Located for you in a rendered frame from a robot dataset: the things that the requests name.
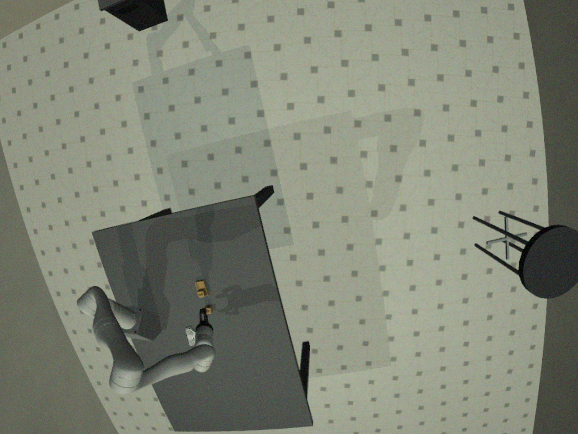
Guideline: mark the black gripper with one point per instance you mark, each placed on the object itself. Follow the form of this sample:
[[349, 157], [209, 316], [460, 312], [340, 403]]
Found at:
[[202, 321]]

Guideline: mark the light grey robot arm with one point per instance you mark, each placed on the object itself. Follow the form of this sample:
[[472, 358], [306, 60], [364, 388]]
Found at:
[[128, 368]]

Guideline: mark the tan rectangular tray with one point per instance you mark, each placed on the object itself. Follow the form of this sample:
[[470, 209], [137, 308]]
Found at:
[[201, 285]]

